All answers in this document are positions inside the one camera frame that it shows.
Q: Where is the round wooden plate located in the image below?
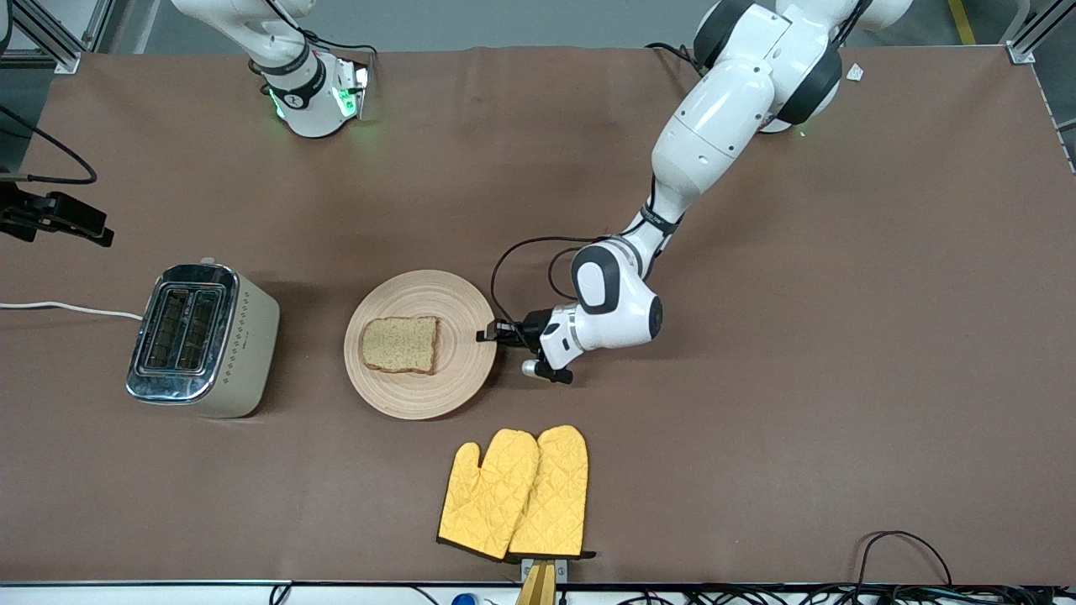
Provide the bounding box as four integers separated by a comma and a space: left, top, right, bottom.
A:
343, 269, 498, 421

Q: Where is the brown bread toast slice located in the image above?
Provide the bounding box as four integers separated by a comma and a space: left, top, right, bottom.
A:
360, 316, 440, 376

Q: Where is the beige chrome toaster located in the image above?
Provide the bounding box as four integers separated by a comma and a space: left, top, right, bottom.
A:
126, 259, 281, 419

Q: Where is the yellow quilted oven mitt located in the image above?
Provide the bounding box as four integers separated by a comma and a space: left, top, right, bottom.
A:
437, 429, 541, 562
509, 424, 589, 560

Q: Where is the brown table cover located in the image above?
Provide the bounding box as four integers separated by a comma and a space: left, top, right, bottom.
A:
0, 42, 1076, 587

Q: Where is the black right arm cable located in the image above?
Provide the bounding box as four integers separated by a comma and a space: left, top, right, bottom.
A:
0, 104, 98, 187

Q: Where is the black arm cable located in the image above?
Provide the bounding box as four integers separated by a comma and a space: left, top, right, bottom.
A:
0, 104, 98, 187
489, 234, 652, 339

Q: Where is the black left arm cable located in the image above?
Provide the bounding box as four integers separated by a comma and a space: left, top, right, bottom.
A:
489, 234, 652, 339

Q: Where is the white toaster power cable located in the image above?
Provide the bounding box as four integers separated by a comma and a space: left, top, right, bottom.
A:
0, 300, 144, 322

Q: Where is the aluminium frame post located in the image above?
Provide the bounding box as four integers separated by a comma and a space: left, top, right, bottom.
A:
1005, 0, 1076, 65
0, 0, 114, 75

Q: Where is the wooden stand with metal bracket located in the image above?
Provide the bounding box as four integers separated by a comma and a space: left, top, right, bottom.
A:
514, 557, 569, 605

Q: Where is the black right base cable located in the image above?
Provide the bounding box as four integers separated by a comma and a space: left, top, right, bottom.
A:
298, 32, 377, 65

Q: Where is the black base cable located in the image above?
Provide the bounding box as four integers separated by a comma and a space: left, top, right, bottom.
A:
646, 42, 705, 75
298, 32, 377, 65

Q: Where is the black left base cable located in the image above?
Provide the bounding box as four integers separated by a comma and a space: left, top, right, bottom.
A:
646, 42, 705, 75

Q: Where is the black looped cable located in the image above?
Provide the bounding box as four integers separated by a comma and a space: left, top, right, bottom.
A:
853, 530, 955, 589

